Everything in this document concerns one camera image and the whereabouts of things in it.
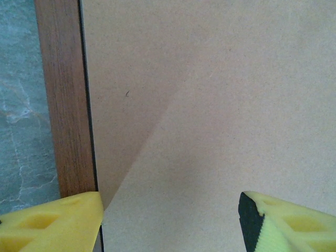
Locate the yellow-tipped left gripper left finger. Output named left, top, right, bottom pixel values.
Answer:
left=0, top=191, right=105, bottom=252

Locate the brown backing board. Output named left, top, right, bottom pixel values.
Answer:
left=79, top=0, right=336, bottom=252

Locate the brown wooden picture frame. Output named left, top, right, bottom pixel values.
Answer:
left=34, top=0, right=104, bottom=252

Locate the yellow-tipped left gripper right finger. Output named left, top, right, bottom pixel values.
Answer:
left=238, top=191, right=336, bottom=252

